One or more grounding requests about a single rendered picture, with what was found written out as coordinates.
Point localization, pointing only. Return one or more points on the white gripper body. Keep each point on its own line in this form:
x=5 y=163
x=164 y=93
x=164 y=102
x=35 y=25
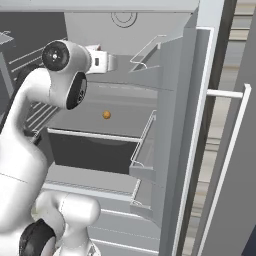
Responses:
x=112 y=62

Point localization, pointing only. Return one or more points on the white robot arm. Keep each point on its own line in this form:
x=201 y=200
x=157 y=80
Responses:
x=23 y=173

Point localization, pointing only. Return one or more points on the grey open fridge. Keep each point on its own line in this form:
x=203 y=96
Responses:
x=116 y=90

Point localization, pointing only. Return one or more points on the dark fridge door with racks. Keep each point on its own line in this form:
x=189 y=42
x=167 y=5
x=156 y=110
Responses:
x=23 y=50

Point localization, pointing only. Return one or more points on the dark fridge crisper drawer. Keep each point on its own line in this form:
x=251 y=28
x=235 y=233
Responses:
x=90 y=153

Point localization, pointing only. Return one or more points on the grey fridge door with gasket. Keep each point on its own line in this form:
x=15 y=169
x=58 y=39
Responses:
x=176 y=133

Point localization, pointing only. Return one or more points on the small orange fruit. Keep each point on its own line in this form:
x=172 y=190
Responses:
x=106 y=115

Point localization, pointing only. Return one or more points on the grey tall door panel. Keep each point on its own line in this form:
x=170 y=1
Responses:
x=240 y=200

